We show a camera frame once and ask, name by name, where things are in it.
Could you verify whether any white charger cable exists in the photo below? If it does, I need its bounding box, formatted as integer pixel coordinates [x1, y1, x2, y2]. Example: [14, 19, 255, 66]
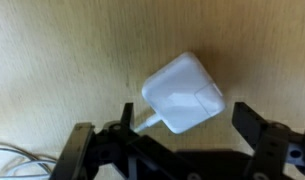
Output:
[0, 51, 228, 179]

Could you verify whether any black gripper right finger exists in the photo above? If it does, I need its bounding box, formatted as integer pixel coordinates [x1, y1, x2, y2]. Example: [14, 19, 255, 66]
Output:
[232, 101, 305, 180]

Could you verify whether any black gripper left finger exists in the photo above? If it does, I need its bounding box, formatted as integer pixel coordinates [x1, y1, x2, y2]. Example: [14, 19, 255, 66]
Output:
[48, 102, 140, 180]

